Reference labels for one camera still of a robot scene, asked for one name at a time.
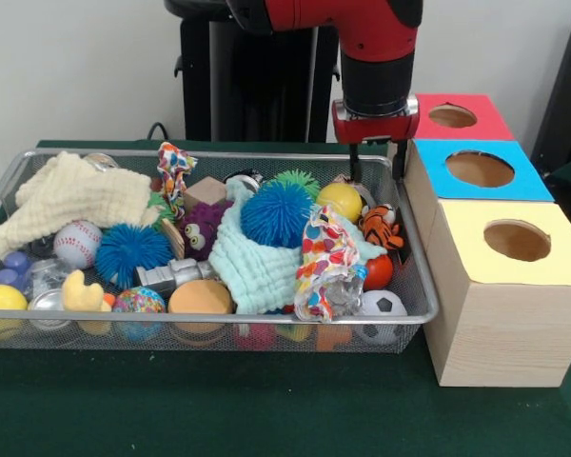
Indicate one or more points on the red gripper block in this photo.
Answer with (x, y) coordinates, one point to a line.
(376, 129)

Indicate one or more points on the orange striped tiger plush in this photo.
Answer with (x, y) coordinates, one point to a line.
(380, 228)

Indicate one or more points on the large multicoloured patterned cloth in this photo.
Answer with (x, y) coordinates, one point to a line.
(323, 257)

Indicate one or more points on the blue spiky toy with eyes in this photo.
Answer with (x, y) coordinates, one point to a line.
(276, 214)

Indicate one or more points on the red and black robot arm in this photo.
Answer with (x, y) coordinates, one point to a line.
(376, 57)

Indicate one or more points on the wooden box with three holes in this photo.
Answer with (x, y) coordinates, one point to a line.
(504, 333)

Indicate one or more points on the smooth yellow ball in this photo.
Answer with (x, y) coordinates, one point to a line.
(340, 202)

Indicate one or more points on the mint green waffle cloth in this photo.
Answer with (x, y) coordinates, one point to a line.
(257, 271)

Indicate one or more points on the small knotted multicoloured cloth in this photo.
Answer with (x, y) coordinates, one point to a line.
(173, 171)

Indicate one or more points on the orange foam ball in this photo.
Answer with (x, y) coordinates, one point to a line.
(200, 297)

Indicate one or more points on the blue spiky ball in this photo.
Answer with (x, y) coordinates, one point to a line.
(133, 254)

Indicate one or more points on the dark green table cloth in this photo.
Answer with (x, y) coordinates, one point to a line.
(266, 404)

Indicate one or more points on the cream waffle cloth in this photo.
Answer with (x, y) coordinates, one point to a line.
(76, 190)

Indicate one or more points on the white baseball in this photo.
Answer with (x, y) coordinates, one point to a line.
(78, 244)

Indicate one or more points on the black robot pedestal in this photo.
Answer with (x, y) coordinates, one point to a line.
(266, 85)

